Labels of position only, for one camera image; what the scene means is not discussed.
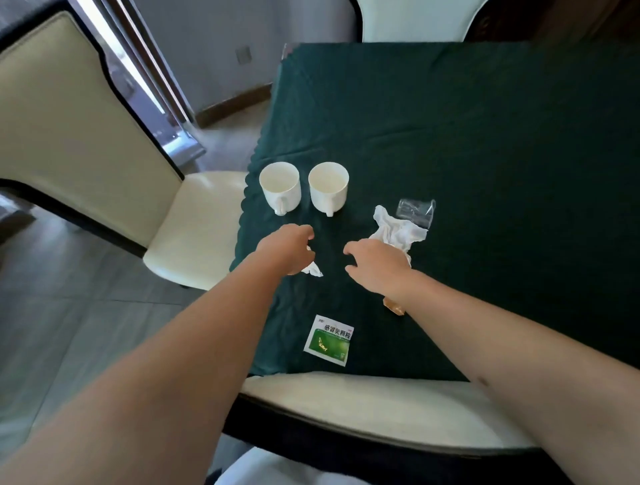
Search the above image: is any person's left hand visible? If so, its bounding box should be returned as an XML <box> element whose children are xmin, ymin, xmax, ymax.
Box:
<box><xmin>256</xmin><ymin>224</ymin><xmax>316</xmax><ymax>276</ymax></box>

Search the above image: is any person's right hand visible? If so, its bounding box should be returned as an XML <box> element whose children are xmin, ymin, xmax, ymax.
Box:
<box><xmin>343</xmin><ymin>238</ymin><xmax>413</xmax><ymax>301</ymax></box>

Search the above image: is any person's left forearm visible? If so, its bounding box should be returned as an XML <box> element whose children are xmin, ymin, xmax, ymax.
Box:
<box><xmin>0</xmin><ymin>250</ymin><xmax>296</xmax><ymax>485</ymax></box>

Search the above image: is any person's right forearm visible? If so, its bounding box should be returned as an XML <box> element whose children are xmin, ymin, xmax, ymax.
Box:
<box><xmin>395</xmin><ymin>270</ymin><xmax>640</xmax><ymax>485</ymax></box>

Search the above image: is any small white torn paper piece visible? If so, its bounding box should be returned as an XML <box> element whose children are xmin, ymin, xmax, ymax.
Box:
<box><xmin>300</xmin><ymin>245</ymin><xmax>324</xmax><ymax>278</ymax></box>

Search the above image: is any white ceramic cup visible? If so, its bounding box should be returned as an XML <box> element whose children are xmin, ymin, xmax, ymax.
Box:
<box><xmin>259</xmin><ymin>161</ymin><xmax>302</xmax><ymax>217</ymax></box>
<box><xmin>308</xmin><ymin>161</ymin><xmax>350</xmax><ymax>218</ymax></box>

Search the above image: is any crumpled white tissue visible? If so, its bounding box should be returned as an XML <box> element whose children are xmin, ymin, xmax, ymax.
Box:
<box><xmin>369</xmin><ymin>205</ymin><xmax>429</xmax><ymax>265</ymax></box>

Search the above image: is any green and white sachet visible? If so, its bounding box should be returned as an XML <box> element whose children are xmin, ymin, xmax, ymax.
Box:
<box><xmin>303</xmin><ymin>314</ymin><xmax>355</xmax><ymax>367</ymax></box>

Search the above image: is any clear plastic cup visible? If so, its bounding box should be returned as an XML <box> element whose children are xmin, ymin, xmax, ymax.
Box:
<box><xmin>396</xmin><ymin>198</ymin><xmax>437</xmax><ymax>231</ymax></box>

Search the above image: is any dark green tablecloth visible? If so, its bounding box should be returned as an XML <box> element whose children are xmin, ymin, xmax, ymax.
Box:
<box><xmin>230</xmin><ymin>42</ymin><xmax>640</xmax><ymax>383</ymax></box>

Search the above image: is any person's white clothing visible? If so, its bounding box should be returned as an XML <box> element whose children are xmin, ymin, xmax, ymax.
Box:
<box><xmin>215</xmin><ymin>446</ymin><xmax>371</xmax><ymax>485</ymax></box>

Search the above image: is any sliding glass door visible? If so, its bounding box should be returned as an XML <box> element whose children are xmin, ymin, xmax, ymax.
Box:
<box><xmin>67</xmin><ymin>0</ymin><xmax>207</xmax><ymax>173</ymax></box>

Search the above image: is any cream chair with dark frame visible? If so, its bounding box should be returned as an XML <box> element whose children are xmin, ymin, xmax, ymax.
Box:
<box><xmin>222</xmin><ymin>372</ymin><xmax>576</xmax><ymax>485</ymax></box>
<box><xmin>0</xmin><ymin>10</ymin><xmax>251</xmax><ymax>291</ymax></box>
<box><xmin>350</xmin><ymin>0</ymin><xmax>493</xmax><ymax>44</ymax></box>

